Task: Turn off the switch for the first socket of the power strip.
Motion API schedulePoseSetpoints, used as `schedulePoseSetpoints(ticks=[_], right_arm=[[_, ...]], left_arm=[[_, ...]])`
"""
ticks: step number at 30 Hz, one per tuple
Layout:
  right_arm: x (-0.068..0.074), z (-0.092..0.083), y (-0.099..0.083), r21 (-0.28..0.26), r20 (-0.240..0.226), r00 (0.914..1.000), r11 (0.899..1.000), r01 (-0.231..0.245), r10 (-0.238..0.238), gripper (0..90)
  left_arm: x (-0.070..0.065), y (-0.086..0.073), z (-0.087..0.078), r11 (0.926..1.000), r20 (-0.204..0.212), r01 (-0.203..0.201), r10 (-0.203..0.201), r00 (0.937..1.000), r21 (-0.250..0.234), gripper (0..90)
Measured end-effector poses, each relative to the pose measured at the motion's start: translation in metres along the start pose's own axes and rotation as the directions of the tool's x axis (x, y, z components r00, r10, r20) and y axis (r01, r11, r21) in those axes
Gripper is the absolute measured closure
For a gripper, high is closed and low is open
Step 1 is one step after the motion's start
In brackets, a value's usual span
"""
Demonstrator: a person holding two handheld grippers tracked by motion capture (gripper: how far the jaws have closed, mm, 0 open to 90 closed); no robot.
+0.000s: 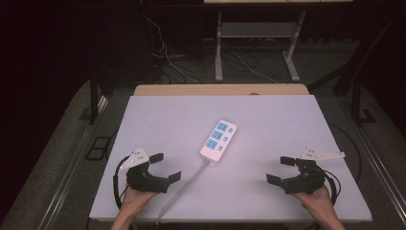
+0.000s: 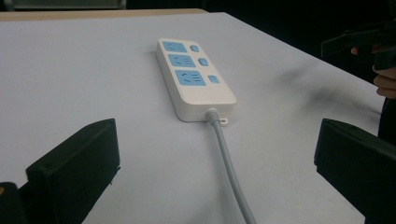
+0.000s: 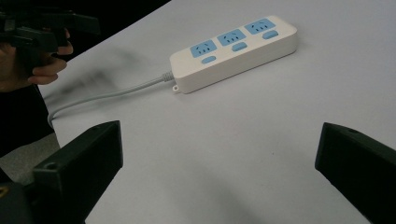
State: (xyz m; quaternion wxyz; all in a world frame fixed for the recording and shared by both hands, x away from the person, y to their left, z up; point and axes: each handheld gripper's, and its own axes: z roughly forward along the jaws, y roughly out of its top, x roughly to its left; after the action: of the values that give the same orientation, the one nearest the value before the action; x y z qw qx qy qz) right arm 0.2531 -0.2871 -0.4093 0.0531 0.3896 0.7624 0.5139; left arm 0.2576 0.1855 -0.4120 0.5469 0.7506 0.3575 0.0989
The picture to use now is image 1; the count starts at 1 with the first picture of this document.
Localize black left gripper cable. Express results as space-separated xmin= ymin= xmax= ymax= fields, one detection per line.
xmin=112 ymin=155 xmax=132 ymax=211

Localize black floor cable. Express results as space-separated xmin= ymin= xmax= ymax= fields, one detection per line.
xmin=328 ymin=122 xmax=364 ymax=184

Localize white board mat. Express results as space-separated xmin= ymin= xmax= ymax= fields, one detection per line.
xmin=88 ymin=94 xmax=373 ymax=224

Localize white power strip blue sockets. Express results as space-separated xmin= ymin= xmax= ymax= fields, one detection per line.
xmin=199 ymin=119 xmax=238 ymax=168

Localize person's right hand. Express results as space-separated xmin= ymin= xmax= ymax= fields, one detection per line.
xmin=291 ymin=185 xmax=335 ymax=219

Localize black metal stand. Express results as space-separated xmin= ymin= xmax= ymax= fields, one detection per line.
xmin=306 ymin=12 xmax=406 ymax=127
xmin=79 ymin=61 xmax=108 ymax=127

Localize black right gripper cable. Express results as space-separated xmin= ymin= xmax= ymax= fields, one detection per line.
xmin=321 ymin=168 xmax=342 ymax=206

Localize grey power strip cable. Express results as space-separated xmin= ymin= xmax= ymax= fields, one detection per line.
xmin=154 ymin=159 xmax=212 ymax=226

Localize person's left hand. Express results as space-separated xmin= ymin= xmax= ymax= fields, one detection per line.
xmin=120 ymin=184 xmax=160 ymax=212

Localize grey metal leg desk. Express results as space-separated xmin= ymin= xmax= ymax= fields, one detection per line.
xmin=203 ymin=0 xmax=354 ymax=83

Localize black rectangular floor frame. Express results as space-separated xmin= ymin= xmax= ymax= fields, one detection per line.
xmin=84 ymin=136 xmax=112 ymax=161

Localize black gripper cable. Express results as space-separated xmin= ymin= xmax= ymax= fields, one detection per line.
xmin=112 ymin=155 xmax=132 ymax=211
xmin=321 ymin=168 xmax=342 ymax=206

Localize aluminium floor rail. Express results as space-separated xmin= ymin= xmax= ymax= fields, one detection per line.
xmin=337 ymin=95 xmax=406 ymax=221
xmin=37 ymin=94 xmax=110 ymax=230

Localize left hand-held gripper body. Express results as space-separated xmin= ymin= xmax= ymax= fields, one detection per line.
xmin=119 ymin=147 xmax=170 ymax=195

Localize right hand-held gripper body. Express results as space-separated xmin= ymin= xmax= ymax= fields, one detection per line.
xmin=280 ymin=147 xmax=347 ymax=196

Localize wooden table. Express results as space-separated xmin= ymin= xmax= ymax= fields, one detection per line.
xmin=132 ymin=82 xmax=310 ymax=97

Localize white floor cable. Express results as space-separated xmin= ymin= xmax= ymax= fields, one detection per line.
xmin=141 ymin=11 xmax=203 ymax=84
xmin=229 ymin=51 xmax=280 ymax=84

